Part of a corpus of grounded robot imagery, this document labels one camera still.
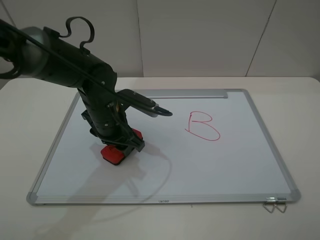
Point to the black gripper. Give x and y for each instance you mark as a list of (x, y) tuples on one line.
[(104, 119)]

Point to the red whiteboard eraser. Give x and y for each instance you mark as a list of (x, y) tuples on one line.
[(111, 152)]

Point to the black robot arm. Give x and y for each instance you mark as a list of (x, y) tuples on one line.
[(44, 54)]

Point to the left metal binder clip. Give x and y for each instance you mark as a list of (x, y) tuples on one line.
[(270, 204)]

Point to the metal binder clip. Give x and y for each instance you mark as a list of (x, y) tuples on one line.
[(281, 204), (270, 204)]

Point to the right metal binder clip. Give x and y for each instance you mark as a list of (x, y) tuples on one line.
[(281, 204)]

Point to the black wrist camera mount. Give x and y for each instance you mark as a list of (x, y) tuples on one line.
[(130, 98)]

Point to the white whiteboard with grey frame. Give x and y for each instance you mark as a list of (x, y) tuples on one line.
[(214, 149)]

